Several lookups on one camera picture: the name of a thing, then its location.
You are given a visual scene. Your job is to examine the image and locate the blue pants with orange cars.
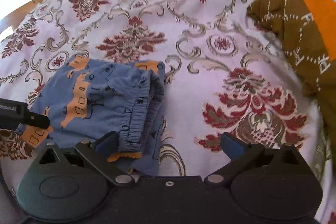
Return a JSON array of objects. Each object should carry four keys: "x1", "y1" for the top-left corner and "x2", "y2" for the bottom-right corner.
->
[{"x1": 17, "y1": 55, "x2": 165, "y2": 176}]

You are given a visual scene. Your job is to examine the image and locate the floral pink bedsheet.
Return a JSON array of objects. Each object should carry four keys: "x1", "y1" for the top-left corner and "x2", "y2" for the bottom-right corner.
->
[{"x1": 1, "y1": 0, "x2": 333, "y2": 223}]

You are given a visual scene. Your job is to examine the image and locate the brown orange patterned pillow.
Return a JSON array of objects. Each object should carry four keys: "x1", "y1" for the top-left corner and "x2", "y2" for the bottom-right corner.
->
[{"x1": 246, "y1": 0, "x2": 336, "y2": 159}]

